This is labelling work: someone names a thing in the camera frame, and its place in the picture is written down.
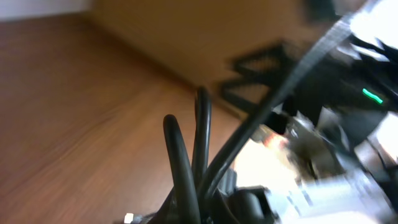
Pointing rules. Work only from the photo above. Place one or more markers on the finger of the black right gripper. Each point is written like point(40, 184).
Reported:
point(259, 70)

